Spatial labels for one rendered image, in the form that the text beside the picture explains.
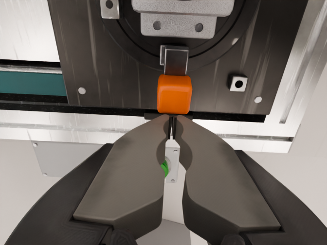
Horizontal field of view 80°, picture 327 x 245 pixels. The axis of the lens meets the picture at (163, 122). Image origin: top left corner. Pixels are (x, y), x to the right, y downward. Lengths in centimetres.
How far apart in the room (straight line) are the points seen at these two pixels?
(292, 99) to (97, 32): 23
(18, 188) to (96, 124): 36
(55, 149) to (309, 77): 33
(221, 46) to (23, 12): 24
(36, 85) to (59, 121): 5
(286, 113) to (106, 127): 23
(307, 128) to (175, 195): 30
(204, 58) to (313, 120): 30
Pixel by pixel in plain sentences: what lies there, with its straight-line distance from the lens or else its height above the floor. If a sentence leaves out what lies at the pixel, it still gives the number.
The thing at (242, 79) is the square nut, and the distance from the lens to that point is 22.
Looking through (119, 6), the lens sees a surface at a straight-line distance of 18.
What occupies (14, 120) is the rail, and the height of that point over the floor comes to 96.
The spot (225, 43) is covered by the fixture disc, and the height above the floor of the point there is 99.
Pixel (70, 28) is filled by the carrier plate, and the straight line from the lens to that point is 23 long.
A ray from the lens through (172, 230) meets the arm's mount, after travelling 55.
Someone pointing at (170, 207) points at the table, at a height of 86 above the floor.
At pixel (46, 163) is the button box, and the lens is 34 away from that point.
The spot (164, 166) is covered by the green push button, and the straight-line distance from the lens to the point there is 28.
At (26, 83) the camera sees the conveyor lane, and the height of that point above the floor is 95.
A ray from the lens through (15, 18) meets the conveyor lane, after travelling 32.
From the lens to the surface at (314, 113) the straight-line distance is 44.
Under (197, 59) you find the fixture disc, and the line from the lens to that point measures 20.
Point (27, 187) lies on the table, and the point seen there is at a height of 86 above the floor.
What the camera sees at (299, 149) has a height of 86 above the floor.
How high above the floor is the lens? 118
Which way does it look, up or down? 61 degrees down
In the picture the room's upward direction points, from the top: 177 degrees counter-clockwise
